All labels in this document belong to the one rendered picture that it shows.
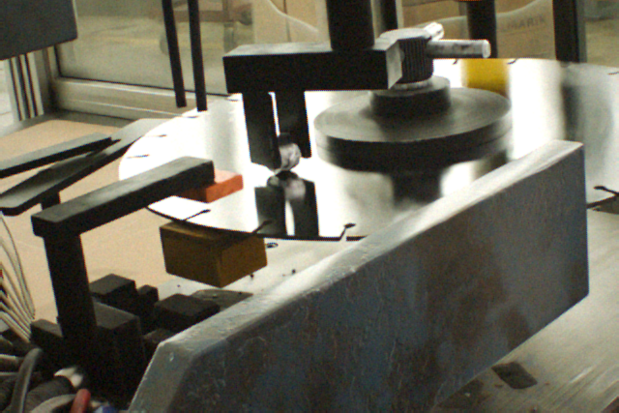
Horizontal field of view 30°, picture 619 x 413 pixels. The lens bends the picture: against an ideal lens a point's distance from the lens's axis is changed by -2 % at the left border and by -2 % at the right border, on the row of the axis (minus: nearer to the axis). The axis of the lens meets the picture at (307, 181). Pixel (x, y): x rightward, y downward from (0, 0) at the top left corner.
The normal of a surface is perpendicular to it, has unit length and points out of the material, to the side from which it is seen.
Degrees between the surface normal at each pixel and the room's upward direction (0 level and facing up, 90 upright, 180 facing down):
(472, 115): 5
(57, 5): 90
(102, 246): 0
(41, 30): 90
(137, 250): 0
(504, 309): 90
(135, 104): 90
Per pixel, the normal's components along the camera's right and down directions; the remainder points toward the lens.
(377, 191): -0.11, -0.94
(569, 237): 0.73, 0.13
